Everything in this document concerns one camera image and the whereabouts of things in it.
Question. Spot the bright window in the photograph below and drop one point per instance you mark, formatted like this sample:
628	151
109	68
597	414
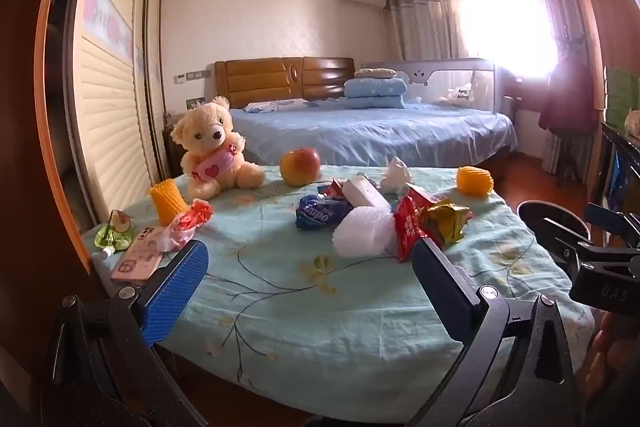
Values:
505	27

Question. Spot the cream sliding wardrobe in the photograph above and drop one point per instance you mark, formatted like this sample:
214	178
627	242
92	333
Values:
107	107

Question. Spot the yellow corn toy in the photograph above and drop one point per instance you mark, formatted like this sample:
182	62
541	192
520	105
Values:
474	181

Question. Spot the person's right hand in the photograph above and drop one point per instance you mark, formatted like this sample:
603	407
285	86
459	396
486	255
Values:
617	357

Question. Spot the white plush toy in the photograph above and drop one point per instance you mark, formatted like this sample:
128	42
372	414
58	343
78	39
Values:
452	96

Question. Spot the pink phone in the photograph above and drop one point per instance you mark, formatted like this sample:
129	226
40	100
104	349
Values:
137	257

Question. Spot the dark red hanging coat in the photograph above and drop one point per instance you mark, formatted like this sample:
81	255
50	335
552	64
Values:
570	102

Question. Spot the wooden headboard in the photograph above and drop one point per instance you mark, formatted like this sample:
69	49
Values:
265	82

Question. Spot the bed with blue sheet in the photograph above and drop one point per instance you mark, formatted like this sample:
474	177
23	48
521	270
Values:
370	132

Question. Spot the white foam wrap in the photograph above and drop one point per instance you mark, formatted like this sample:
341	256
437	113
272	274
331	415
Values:
362	232

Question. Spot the stack of green boxes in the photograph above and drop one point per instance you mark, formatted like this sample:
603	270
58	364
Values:
620	99

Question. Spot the white radiator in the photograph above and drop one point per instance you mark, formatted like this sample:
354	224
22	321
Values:
508	107

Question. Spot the dark shelf unit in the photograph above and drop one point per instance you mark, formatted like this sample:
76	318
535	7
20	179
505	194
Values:
607	167

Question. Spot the brown plush toy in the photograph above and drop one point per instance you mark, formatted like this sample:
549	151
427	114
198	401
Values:
633	123

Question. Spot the gold green snack wrapper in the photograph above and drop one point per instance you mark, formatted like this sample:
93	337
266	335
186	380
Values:
447	222

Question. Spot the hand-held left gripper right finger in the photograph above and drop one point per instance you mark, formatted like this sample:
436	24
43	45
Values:
440	292

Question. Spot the red yellow apple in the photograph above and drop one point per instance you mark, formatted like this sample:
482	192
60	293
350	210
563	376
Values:
299	167

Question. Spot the blue cookie wrapper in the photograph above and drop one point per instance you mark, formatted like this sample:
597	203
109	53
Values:
320	212

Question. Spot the wooden nightstand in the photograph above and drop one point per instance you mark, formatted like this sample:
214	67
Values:
172	147

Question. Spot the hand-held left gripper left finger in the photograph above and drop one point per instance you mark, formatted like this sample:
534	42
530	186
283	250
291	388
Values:
175	287

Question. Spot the grey bed guard rail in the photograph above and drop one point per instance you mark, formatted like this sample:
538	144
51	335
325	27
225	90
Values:
440	74

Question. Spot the small yellowish pillow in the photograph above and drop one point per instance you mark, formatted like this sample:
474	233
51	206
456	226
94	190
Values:
375	72

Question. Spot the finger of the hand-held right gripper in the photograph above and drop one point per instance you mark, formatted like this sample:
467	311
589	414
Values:
585	244
607	214

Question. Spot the photo frame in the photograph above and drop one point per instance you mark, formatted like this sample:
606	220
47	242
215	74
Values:
195	103

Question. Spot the teal floral cloth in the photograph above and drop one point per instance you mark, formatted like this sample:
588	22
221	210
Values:
325	307

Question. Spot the green drink pouch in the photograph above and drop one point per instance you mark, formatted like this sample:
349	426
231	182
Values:
117	232

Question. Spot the red white plastic wrapper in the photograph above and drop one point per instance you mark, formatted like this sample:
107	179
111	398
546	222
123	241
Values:
187	222

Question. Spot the wall switch panel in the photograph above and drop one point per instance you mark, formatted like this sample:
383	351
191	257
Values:
192	76

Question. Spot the white blue printed pillow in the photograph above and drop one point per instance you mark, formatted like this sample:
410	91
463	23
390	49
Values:
277	106

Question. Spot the white tissue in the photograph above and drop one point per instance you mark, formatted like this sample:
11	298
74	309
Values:
396	177

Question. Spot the cream teddy bear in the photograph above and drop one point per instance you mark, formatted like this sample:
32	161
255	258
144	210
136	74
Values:
210	142

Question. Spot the large red snack packet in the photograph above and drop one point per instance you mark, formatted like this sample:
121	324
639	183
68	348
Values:
407	229

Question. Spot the black round trash bin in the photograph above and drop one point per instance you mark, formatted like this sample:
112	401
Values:
532	212

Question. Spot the small red snack bag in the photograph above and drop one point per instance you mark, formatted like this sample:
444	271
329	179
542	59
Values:
331	189

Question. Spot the white tissue pack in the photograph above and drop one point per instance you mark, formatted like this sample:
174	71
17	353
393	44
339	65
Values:
362	192

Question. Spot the folded blue quilt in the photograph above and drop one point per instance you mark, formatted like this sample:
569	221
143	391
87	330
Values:
375	93

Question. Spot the grey dotted curtain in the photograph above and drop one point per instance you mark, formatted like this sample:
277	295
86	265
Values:
425	22
555	32

